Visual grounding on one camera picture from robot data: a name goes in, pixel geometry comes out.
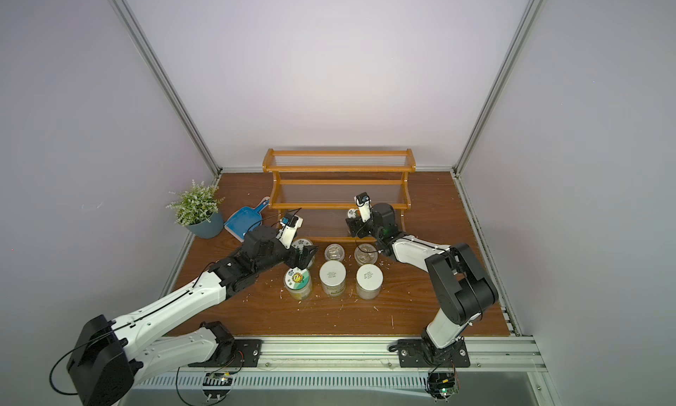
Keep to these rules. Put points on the blue plastic dustpan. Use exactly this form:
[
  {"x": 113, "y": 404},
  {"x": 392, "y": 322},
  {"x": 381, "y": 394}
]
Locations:
[{"x": 245, "y": 219}]

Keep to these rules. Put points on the white lid green label jar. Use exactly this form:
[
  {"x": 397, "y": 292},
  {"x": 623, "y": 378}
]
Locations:
[{"x": 333, "y": 278}]

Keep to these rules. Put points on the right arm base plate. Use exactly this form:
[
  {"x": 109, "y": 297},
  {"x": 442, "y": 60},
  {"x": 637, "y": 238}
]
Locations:
[{"x": 422, "y": 353}]

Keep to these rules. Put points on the aluminium front rail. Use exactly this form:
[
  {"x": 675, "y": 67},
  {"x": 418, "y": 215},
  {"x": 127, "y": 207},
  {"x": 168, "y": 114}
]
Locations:
[{"x": 355, "y": 363}]

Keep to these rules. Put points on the teal plant pot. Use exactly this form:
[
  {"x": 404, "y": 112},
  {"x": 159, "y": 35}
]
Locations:
[{"x": 209, "y": 228}]

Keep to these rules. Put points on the sunflower label seed jar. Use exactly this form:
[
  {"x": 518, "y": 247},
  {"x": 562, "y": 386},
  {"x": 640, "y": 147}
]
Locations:
[{"x": 298, "y": 282}]

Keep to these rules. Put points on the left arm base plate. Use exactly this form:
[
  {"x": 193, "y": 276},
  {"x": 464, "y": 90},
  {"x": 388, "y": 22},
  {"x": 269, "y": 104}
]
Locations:
[{"x": 238, "y": 353}]

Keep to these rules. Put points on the wooden three-tier shelf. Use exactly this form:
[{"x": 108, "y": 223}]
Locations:
[{"x": 321, "y": 186}]

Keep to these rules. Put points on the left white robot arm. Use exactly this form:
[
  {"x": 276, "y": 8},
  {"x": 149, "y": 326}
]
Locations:
[{"x": 111, "y": 356}]

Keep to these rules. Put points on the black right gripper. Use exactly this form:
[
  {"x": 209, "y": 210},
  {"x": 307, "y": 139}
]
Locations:
[{"x": 356, "y": 226}]

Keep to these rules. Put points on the tomato label seed jar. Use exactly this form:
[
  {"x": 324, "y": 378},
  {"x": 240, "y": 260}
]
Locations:
[{"x": 353, "y": 213}]

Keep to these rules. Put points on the small clear tub red contents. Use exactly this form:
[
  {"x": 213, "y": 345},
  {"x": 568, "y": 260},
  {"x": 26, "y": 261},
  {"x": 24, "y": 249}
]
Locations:
[{"x": 334, "y": 252}]

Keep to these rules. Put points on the controller board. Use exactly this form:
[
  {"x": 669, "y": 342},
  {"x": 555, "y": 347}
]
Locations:
[
  {"x": 442, "y": 386},
  {"x": 216, "y": 387}
]

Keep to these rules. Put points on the right controller board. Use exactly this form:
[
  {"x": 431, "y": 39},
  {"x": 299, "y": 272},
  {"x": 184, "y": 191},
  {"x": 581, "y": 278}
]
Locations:
[{"x": 442, "y": 386}]

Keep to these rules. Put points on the artificial green plant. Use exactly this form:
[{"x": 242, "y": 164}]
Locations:
[{"x": 195, "y": 205}]

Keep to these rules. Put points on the right corner aluminium profile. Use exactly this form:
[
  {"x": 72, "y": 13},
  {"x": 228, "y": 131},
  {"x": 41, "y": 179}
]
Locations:
[{"x": 505, "y": 70}]

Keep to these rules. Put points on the left corner aluminium profile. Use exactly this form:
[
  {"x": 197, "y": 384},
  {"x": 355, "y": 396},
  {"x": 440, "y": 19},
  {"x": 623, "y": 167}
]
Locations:
[{"x": 143, "y": 45}]

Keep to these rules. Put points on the left controller board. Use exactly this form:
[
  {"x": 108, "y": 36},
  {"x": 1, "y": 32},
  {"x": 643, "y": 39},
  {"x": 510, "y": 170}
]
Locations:
[{"x": 216, "y": 387}]

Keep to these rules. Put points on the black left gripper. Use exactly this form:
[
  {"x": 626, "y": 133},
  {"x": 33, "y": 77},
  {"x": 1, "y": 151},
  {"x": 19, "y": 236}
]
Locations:
[{"x": 303, "y": 260}]

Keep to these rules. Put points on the corner aluminium profile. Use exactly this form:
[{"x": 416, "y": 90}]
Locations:
[
  {"x": 505, "y": 70},
  {"x": 143, "y": 45}
]

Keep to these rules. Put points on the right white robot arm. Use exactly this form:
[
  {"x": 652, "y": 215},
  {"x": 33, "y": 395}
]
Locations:
[{"x": 460, "y": 282}]

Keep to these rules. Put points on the mimosa leaf label seed jar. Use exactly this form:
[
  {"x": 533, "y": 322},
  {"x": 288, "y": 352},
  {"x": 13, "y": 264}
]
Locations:
[{"x": 302, "y": 245}]

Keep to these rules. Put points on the white lid jar bottom shelf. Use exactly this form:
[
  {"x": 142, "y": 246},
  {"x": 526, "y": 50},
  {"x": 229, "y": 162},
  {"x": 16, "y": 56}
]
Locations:
[{"x": 369, "y": 281}]

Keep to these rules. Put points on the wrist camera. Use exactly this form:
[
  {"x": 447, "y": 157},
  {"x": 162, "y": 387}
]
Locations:
[
  {"x": 290, "y": 224},
  {"x": 363, "y": 203}
]

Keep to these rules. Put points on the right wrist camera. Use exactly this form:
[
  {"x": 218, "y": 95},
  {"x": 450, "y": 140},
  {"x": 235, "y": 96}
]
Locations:
[{"x": 363, "y": 203}]

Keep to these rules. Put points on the small clear tub brown contents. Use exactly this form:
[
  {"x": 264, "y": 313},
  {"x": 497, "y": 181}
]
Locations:
[{"x": 366, "y": 254}]

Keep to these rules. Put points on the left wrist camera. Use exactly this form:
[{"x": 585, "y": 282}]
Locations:
[{"x": 290, "y": 224}]

